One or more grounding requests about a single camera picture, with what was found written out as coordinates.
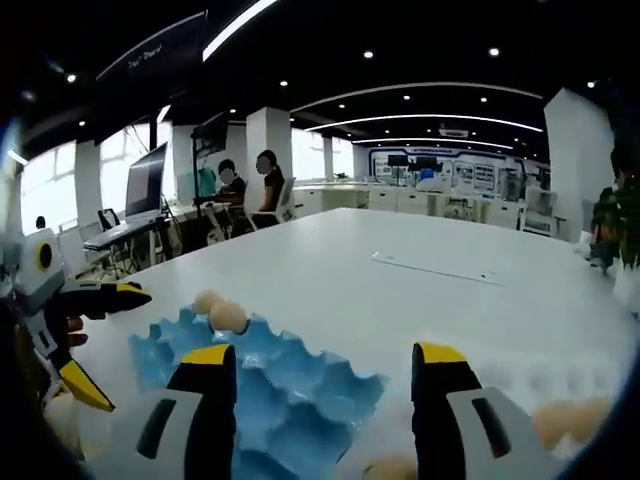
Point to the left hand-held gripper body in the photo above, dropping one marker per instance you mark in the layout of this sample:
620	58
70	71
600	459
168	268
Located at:
42	280

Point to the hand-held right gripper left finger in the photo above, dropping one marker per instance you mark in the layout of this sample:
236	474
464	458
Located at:
200	425

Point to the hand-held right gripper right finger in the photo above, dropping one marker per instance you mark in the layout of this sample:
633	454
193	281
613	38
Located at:
460	430

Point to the brown hen egg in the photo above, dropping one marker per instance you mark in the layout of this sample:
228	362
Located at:
205	300
227	316

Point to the white foam egg tray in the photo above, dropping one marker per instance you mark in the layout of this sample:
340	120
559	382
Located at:
525	360

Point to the blue egg tray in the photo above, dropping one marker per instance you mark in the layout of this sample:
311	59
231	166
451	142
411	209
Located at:
300	390

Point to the group of brown eggs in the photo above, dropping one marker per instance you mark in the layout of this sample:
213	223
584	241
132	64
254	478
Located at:
570	422

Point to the person's left hand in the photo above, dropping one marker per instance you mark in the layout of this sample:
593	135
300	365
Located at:
76	334

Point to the person's leg in beige trousers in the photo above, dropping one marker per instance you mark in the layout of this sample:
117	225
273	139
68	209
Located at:
62	425

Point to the dark office desk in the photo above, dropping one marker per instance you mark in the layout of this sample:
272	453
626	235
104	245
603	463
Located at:
120	232

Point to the grey computer monitor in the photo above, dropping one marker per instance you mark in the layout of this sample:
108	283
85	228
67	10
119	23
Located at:
145	185

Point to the black monitor on stand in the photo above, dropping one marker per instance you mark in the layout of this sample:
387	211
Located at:
212	132

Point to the white table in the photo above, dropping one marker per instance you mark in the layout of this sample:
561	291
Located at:
325	260

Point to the black hanging sign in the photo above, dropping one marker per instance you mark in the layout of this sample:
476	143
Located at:
150	70

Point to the white mesh office chair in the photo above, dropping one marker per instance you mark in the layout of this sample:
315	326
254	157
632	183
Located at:
539	205

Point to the row of white counters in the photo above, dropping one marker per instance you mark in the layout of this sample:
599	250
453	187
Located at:
350	195

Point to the green plant in white pot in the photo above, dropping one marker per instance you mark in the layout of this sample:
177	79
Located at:
617	220

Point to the black screen on stand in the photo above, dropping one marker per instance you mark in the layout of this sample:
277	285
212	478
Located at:
397	160

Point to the ceiling air conditioner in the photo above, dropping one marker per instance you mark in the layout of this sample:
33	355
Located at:
454	132

